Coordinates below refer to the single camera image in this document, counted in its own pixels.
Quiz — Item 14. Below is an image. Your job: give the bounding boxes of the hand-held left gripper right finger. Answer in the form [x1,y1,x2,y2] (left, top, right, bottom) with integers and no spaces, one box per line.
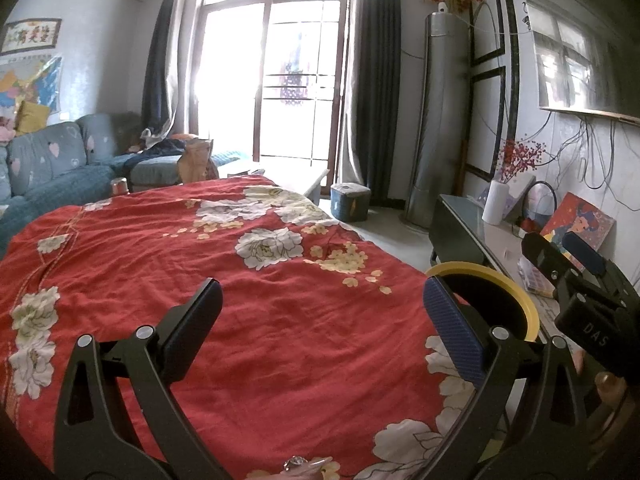
[422,275,598,480]

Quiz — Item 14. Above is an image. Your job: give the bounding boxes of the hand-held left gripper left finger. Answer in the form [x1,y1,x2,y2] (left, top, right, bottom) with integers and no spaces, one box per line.
[52,277,226,480]

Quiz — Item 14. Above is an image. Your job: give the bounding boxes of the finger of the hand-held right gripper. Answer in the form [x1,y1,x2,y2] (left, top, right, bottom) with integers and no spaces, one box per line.
[562,234,623,281]
[521,232,576,297]

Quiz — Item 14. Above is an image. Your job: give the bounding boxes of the yellow-rimmed bin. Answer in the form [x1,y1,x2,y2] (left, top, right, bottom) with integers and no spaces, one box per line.
[426,262,541,343]

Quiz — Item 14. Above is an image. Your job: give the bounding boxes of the person's right hand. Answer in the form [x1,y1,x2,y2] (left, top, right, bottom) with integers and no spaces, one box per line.
[574,349,640,455]

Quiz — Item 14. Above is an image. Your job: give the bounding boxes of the clear pastel bead box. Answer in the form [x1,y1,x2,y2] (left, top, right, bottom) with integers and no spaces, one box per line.
[517,255,556,296]

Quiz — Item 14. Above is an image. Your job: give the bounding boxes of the white round object black hoop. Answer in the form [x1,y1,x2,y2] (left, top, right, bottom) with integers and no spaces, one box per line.
[522,182,558,233]

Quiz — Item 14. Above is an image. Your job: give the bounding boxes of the red floral blanket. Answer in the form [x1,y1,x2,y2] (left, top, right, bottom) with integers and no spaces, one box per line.
[0,175,481,480]

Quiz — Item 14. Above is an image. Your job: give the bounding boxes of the pale picture card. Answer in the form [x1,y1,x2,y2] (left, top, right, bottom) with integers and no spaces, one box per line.
[502,175,537,223]

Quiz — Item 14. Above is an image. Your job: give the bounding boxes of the white paper roll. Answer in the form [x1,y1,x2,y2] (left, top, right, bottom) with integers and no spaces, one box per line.
[481,180,511,226]

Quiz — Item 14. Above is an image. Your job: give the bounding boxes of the glass-top television stand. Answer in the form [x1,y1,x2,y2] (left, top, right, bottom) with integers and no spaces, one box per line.
[430,194,640,351]

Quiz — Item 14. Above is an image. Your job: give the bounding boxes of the red berry branches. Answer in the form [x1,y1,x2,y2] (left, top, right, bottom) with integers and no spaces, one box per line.
[497,139,546,183]

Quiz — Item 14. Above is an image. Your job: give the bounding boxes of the blue storage stool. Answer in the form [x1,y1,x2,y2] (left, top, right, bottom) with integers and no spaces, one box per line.
[330,182,372,222]

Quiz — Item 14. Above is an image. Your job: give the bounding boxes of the orange paper bag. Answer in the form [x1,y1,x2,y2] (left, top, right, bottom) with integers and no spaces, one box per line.
[178,139,218,183]

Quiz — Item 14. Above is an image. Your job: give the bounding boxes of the grey standing air conditioner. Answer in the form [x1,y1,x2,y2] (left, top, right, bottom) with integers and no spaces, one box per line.
[402,10,473,233]

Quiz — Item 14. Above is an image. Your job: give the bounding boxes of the dark cloth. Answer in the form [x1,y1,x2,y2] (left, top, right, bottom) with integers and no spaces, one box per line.
[112,137,191,167]

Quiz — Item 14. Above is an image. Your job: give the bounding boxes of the clear crinkled wrapper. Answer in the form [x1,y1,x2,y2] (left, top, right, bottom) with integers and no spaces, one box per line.
[279,454,335,476]

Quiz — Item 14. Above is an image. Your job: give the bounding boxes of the white coffee table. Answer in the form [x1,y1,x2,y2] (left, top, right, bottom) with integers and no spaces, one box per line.
[227,166,331,206]

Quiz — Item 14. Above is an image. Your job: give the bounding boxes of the blue heart-print sofa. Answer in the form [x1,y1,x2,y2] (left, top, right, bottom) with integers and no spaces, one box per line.
[0,112,251,256]

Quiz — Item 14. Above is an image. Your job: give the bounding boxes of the glass balcony door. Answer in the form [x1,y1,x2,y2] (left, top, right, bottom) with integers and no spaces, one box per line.
[187,0,353,176]

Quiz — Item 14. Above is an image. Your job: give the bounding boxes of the dark grey long curtain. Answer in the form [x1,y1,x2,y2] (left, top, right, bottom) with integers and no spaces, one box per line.
[340,0,403,208]

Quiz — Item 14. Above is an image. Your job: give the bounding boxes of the yellow cushion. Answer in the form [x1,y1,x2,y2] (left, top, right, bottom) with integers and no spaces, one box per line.
[15,101,51,133]

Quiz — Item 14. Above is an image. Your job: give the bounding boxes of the grey sheer curtain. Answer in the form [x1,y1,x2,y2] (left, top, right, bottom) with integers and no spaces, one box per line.
[165,0,203,136]

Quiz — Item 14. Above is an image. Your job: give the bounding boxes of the hanging laundry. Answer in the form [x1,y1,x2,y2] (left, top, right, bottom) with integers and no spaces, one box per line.
[280,30,313,106]

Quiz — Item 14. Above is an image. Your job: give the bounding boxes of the country map poster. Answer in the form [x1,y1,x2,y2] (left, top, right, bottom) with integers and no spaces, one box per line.
[0,55,63,113]

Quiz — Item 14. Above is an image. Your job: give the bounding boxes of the framed calligraphy poster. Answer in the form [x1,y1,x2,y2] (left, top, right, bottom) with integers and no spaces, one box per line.
[0,19,63,56]

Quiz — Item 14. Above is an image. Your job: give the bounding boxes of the black wall cables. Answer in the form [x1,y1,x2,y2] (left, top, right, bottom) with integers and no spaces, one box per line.
[520,110,640,201]

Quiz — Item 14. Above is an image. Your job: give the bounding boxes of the wall-mounted television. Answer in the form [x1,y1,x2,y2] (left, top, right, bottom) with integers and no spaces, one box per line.
[520,0,640,123]

